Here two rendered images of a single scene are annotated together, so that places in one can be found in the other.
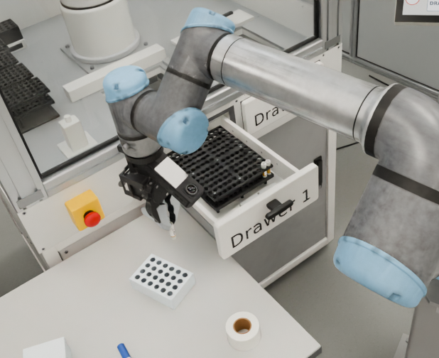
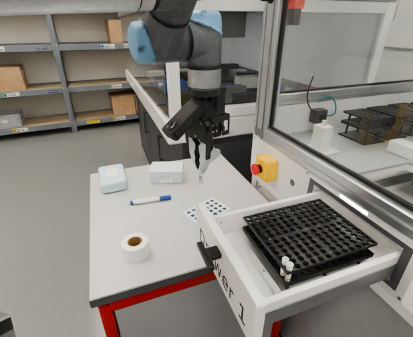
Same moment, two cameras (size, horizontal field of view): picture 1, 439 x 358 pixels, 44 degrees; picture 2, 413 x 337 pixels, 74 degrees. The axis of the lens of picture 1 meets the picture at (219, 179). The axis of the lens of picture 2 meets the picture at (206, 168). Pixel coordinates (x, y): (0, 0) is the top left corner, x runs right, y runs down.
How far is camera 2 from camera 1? 113 cm
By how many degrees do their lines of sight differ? 78
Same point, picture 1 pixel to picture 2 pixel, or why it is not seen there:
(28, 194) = (259, 128)
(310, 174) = (248, 299)
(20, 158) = (266, 103)
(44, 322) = (206, 176)
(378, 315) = not seen: outside the picture
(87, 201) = (264, 160)
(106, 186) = (285, 172)
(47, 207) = (261, 146)
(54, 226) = not seen: hidden behind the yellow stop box
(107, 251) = (250, 198)
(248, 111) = not seen: outside the picture
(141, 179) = not seen: hidden behind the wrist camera
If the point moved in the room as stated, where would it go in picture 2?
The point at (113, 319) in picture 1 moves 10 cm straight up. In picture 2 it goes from (192, 197) to (192, 172)
